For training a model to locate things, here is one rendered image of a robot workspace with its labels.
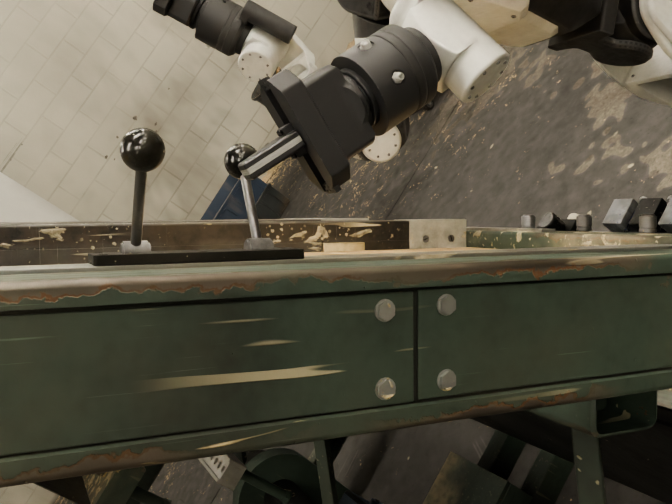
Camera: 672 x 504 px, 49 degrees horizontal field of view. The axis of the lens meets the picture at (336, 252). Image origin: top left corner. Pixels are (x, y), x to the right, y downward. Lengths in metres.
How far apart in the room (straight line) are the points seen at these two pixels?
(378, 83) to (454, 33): 0.11
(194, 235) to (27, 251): 0.25
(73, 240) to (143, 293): 0.74
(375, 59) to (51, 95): 5.71
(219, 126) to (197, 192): 0.61
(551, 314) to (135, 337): 0.30
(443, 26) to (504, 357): 0.36
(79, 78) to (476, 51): 5.73
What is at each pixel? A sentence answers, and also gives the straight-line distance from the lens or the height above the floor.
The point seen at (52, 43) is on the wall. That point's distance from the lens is 6.41.
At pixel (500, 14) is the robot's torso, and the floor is 1.19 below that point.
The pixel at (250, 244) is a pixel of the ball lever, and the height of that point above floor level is 1.39.
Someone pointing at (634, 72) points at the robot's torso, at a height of 0.84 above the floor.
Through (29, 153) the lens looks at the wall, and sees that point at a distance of 6.31.
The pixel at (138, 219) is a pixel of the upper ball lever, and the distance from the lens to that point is 0.68.
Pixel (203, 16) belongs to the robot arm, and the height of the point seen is 1.51.
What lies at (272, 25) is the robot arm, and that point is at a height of 1.42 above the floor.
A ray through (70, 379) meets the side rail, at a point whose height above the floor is 1.51.
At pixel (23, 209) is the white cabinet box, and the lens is 4.91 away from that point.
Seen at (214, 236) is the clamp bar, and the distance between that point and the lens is 1.20.
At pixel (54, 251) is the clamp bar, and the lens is 1.16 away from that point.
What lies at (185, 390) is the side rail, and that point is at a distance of 0.44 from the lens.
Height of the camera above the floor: 1.59
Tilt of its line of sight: 22 degrees down
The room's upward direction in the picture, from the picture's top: 55 degrees counter-clockwise
